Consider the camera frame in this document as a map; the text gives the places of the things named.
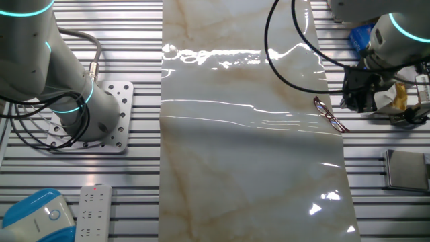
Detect white power strip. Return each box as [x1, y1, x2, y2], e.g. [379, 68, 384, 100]
[74, 184, 113, 242]

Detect blue and white device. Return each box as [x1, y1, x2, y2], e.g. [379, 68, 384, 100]
[0, 188, 77, 242]

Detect blue tissue pack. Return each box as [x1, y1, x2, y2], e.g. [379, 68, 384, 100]
[348, 22, 376, 52]

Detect crumpled white tissue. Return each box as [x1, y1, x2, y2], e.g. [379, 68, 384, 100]
[394, 65, 421, 87]

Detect square steel plate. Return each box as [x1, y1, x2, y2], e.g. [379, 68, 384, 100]
[384, 149, 430, 193]

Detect metal corner bracket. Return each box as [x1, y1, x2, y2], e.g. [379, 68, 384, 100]
[389, 112, 409, 127]

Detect thick grey robot cable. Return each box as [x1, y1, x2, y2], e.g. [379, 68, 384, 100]
[56, 26, 103, 83]

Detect white tissue sheet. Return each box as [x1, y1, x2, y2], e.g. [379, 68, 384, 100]
[371, 83, 398, 114]

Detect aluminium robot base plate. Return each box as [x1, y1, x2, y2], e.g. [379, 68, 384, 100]
[45, 80, 134, 155]

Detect yellow plastic bag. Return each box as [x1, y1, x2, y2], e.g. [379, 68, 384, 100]
[392, 82, 409, 112]

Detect brown frame glasses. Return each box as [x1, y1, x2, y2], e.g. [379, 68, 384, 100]
[313, 96, 350, 134]

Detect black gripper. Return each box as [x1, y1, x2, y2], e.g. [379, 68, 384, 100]
[339, 83, 382, 114]

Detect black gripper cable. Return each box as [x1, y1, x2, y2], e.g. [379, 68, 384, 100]
[290, 0, 430, 73]
[264, 0, 344, 95]

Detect grey vented box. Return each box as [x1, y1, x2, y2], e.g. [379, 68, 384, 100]
[415, 73, 430, 112]

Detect marble pattern table mat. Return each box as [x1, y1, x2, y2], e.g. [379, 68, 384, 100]
[157, 0, 362, 242]

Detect black base cable bundle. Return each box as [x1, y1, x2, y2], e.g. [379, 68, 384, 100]
[0, 89, 92, 151]

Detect black round knob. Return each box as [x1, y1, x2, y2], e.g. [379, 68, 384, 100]
[404, 106, 429, 126]

